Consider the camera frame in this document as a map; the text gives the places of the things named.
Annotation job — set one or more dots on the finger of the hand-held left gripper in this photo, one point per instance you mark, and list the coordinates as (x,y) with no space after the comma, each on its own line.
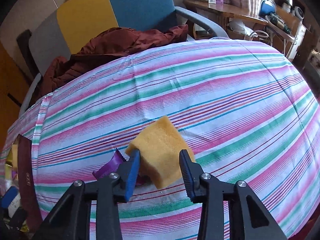
(17,218)
(9,196)

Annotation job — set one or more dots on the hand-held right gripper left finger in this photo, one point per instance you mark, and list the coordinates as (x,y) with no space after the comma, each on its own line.
(131,180)

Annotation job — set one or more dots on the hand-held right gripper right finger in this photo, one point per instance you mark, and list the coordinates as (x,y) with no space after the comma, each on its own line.
(187,180)

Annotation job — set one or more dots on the maroon box with gold lining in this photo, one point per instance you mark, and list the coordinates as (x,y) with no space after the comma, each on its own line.
(25,170)

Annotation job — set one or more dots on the yellow sponge block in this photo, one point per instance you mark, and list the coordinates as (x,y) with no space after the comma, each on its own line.
(162,150)

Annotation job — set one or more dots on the purple wrapper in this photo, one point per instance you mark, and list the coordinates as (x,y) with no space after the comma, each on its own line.
(112,166)

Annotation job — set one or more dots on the wooden wardrobe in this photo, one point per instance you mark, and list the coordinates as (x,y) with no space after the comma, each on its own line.
(10,92)

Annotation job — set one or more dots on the maroon jacket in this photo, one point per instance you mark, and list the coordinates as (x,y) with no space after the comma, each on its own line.
(105,47)

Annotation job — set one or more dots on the wooden desk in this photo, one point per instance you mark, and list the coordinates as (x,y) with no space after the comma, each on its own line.
(225,11)

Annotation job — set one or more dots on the grey yellow blue chair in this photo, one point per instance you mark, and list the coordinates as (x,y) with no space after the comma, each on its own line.
(140,5)

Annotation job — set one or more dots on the blue desk lamp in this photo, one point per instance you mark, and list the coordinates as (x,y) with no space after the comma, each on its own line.
(267,6)

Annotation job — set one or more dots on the white cup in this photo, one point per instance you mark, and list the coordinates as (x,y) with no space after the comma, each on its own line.
(299,13)

